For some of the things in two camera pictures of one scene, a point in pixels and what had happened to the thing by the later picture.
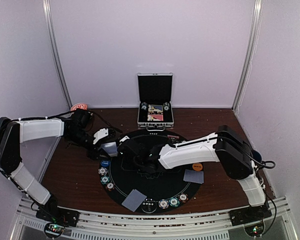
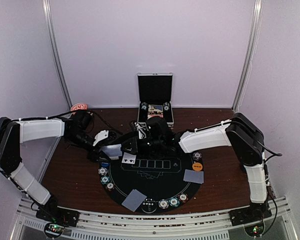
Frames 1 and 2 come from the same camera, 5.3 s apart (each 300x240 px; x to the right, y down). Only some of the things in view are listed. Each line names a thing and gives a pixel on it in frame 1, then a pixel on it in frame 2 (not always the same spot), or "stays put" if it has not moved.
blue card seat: [194, 176] stays put
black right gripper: [129, 163] → [140, 148]
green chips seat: [105, 179] stays put
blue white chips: [102, 171] stays put
